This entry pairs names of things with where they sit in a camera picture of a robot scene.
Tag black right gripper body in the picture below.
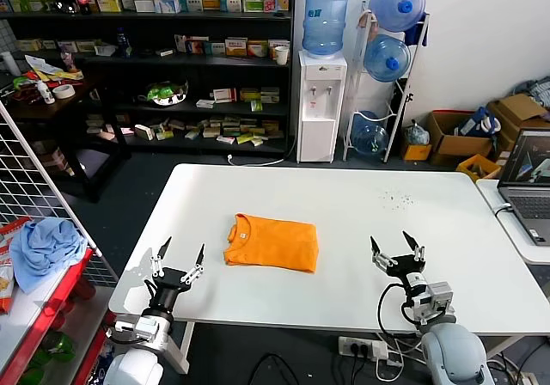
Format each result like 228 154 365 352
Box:
385 253 431 294

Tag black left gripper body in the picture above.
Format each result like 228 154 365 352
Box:
144 267 192 314

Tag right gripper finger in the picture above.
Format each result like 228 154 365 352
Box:
370 235 398 272
402 230 427 263

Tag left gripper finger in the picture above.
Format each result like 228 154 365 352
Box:
150 235 173 278
180 243 206 284

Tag orange t-shirt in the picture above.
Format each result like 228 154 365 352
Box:
223 213 319 274

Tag grey blue clothes pile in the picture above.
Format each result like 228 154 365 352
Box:
513 75 550 111

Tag large white table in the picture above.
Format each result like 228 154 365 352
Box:
107 163 550 334

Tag scattered brown crumbs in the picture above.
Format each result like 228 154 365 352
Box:
380 190 414 209

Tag white power strip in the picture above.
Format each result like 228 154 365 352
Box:
338 336 390 363

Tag small white side table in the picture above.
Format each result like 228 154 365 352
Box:
475 178 550 266

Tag yellow plastic crate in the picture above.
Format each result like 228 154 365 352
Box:
455 154 503 183

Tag small yellow box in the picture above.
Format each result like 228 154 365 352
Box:
400 142 432 162

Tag white metal jug rack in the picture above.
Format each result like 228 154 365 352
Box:
342 0 431 164

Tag red and white cart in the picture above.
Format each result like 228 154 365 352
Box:
0 247 117 385

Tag blue white snack package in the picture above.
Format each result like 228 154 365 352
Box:
88 344 113 385

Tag open brown cardboard box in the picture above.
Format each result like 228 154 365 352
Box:
426 109 495 167

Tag crumpled light blue cloth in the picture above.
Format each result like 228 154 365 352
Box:
8 217 89 295

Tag clear plastic bag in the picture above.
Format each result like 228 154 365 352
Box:
403 119 430 145

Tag grey laptop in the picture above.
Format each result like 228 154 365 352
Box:
496 127 550 247

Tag green plastic bottle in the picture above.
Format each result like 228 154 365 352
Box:
42 332 76 363

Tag black folded stand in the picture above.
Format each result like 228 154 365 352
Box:
394 77 414 145

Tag white water dispenser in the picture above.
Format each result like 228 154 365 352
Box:
296 49 347 163

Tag red white snack bag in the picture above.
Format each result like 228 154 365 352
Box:
0 217 31 315

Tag closed brown cardboard box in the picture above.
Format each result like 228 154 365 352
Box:
486 93 550 162

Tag dark wooden table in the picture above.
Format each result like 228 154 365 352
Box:
0 73 132 204

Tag black shelf unit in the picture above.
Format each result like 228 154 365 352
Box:
0 0 296 159

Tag small white bottle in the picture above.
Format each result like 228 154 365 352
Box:
36 79 56 105

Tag colourful packet pile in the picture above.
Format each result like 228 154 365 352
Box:
23 53 85 88

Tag dark blue hanging cloth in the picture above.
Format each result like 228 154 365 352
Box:
403 11 431 46

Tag dark blue bottle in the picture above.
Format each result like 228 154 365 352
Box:
115 27 130 58

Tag orange white medicine box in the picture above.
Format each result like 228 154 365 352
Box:
223 37 249 58

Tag beige hanging rag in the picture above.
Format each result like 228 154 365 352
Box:
358 9 379 32

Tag upright blue water jug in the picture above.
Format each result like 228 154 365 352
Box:
301 0 351 57

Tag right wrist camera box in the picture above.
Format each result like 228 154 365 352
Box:
419 281 455 321

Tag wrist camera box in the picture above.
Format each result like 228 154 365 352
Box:
113 315 159 343
419 281 455 321

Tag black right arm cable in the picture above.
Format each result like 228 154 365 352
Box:
377 281 413 339

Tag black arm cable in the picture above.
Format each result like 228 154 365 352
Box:
377 281 413 339
105 322 143 345

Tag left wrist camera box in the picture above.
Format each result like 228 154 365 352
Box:
113 315 159 343

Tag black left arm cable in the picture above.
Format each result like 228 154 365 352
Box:
105 322 143 345

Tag white wire grid panel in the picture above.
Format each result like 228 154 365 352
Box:
0 101 103 260

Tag black floor cable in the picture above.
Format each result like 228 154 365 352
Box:
247 352 302 385

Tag white dispenser power cable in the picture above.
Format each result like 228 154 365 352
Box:
226 135 298 167

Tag blue bag with white handles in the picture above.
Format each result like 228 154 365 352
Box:
457 106 502 137

